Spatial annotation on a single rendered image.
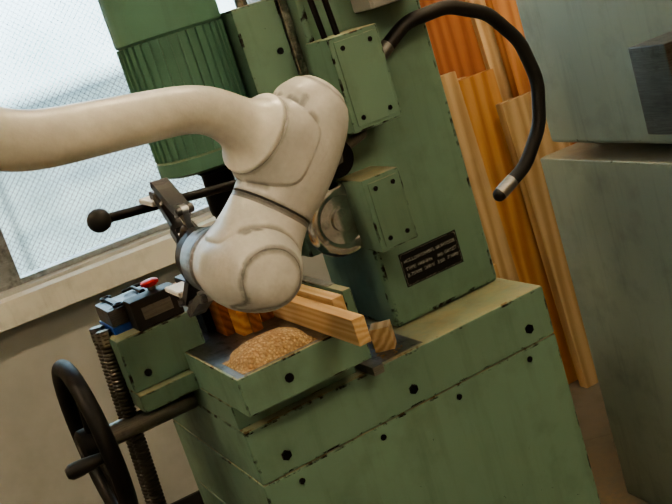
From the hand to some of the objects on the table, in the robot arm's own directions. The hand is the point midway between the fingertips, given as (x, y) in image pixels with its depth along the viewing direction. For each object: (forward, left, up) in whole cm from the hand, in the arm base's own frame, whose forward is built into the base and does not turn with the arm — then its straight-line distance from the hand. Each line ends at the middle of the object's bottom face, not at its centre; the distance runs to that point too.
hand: (163, 244), depth 152 cm
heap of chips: (-2, -12, -19) cm, 22 cm away
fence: (+24, -3, -21) cm, 32 cm away
